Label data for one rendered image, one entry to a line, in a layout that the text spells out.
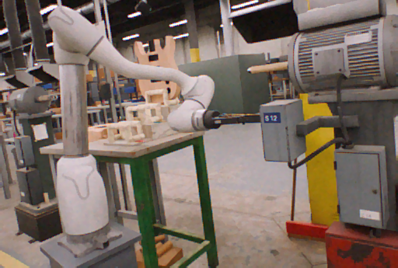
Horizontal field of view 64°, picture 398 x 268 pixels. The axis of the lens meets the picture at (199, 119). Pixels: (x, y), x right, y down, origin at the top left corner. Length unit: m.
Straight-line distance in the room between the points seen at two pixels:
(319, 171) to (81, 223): 1.72
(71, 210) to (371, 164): 1.02
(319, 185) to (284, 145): 1.40
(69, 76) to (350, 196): 1.14
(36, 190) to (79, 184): 2.16
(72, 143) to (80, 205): 0.29
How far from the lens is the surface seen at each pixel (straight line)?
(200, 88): 1.39
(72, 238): 1.26
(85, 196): 1.20
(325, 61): 1.25
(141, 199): 1.67
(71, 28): 1.23
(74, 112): 1.37
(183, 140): 1.84
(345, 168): 1.23
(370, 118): 1.28
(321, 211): 2.56
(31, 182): 3.32
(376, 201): 1.25
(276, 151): 1.13
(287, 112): 1.10
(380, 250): 1.30
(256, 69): 1.50
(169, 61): 1.98
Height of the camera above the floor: 1.23
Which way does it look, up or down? 7 degrees down
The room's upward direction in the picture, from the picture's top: 7 degrees counter-clockwise
